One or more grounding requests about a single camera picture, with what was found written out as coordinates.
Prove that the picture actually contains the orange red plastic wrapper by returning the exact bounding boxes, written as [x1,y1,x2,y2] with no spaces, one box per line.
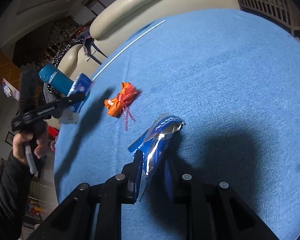
[104,82,139,131]

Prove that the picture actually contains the left hand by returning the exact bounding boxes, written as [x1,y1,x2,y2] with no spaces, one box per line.
[12,128,52,165]

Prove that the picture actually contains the cream leather sofa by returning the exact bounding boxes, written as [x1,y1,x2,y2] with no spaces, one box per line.
[58,0,240,80]

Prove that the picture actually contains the blue white milk carton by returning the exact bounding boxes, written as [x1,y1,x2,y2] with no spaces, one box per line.
[67,73,93,113]

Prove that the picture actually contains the white thin stick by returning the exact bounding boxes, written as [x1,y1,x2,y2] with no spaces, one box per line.
[92,20,166,81]

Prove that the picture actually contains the white tissue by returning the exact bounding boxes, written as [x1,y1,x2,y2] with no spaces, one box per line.
[58,109,79,125]

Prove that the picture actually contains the dark clothes on sofa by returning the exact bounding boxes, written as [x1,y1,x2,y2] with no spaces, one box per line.
[43,37,83,103]

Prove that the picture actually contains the framed wall picture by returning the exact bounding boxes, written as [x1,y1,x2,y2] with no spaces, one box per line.
[5,131,15,146]

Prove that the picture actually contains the blue thermos bottle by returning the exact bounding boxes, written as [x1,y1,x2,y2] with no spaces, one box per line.
[39,64,74,96]

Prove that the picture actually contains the blue round tablecloth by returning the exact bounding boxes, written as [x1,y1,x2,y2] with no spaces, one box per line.
[54,9,300,239]

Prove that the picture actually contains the blue foil snack bag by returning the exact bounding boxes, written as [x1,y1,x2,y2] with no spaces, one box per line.
[128,113,185,180]

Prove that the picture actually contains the wooden crib railing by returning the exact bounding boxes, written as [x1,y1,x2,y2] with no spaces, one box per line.
[238,0,300,35]

